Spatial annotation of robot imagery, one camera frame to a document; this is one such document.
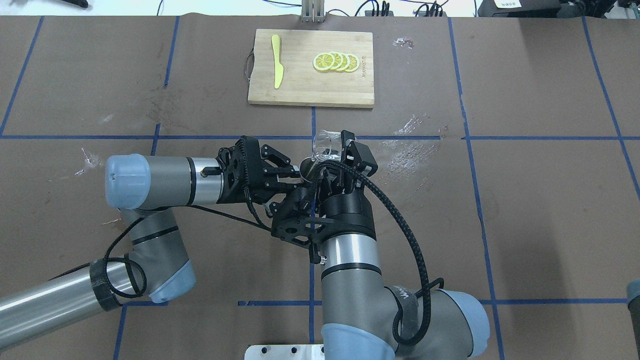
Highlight lemon slice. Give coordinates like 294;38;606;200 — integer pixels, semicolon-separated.
330;51;345;71
343;54;361;73
336;53;351;72
312;52;336;72

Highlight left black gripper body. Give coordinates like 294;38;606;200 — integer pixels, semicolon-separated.
216;136;266;204

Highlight bamboo cutting board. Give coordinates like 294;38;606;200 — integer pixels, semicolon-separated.
247;28;375;109

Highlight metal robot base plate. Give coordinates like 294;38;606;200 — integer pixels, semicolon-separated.
243;344;326;360

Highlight steel jigger measuring cup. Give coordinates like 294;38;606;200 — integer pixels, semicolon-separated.
299;157;318;183

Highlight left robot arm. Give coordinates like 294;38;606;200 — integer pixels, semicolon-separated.
1;138;322;360

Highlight front lemon slice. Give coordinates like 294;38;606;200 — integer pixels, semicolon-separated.
312;52;336;72

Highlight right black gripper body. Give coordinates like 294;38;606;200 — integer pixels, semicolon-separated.
270;170;377;264

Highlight yellow plastic knife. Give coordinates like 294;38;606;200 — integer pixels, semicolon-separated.
270;34;285;90

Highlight clear glass beaker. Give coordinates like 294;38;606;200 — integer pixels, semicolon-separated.
311;129;344;162

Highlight black braided right cable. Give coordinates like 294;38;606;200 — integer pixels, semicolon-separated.
320;162;446;347

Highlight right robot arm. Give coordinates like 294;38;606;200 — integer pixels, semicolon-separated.
271;130;490;360

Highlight aluminium frame post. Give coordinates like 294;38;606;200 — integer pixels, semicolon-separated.
300;0;326;23

